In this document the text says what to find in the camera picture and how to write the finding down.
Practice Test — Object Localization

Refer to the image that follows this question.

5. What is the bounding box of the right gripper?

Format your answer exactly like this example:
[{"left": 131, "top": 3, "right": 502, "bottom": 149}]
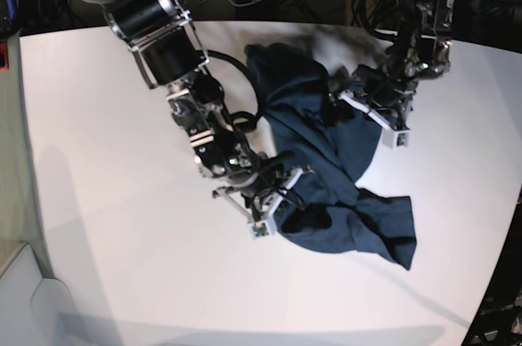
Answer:
[{"left": 212, "top": 152, "right": 304, "bottom": 220}]

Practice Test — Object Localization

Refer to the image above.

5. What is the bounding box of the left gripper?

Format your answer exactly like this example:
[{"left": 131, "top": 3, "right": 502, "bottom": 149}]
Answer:
[{"left": 321, "top": 64, "right": 412, "bottom": 128}]

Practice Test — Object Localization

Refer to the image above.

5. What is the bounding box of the dark blue t-shirt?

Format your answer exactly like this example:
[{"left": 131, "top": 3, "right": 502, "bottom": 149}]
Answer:
[{"left": 245, "top": 43, "right": 417, "bottom": 270}]

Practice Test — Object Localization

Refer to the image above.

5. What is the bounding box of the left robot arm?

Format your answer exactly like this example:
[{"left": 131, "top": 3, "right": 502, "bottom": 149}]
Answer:
[{"left": 325, "top": 0, "right": 455, "bottom": 133}]

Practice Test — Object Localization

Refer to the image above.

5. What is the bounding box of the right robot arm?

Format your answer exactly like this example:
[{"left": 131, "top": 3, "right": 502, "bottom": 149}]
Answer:
[{"left": 82, "top": 0, "right": 304, "bottom": 222}]

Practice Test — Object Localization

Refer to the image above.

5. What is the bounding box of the red clamp at table edge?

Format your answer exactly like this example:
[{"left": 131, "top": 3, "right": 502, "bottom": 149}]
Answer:
[{"left": 0, "top": 42, "right": 9, "bottom": 72}]

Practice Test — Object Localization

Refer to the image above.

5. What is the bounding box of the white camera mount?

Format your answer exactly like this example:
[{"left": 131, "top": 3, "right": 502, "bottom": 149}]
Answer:
[
  {"left": 211, "top": 166, "right": 305, "bottom": 242},
  {"left": 338, "top": 90, "right": 410, "bottom": 150}
]

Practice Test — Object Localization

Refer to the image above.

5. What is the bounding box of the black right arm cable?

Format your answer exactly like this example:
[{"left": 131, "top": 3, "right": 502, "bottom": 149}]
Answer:
[{"left": 201, "top": 50, "right": 268, "bottom": 135}]

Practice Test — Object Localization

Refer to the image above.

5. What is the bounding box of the blue handled tool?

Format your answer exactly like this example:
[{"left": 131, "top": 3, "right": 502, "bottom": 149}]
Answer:
[{"left": 6, "top": 0, "right": 19, "bottom": 21}]

